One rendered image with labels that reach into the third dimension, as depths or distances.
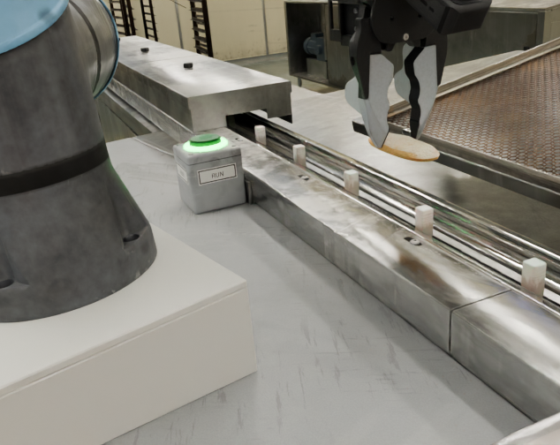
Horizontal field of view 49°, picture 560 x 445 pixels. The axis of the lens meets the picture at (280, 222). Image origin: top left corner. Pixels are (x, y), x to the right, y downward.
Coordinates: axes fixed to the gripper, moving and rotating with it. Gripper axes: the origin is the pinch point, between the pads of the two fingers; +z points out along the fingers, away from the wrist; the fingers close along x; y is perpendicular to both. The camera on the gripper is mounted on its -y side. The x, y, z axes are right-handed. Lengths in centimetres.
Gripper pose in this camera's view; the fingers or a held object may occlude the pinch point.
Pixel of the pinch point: (401, 131)
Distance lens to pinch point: 61.8
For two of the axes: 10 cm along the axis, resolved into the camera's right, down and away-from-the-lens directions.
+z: 0.8, 9.2, 3.8
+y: -4.1, -3.2, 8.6
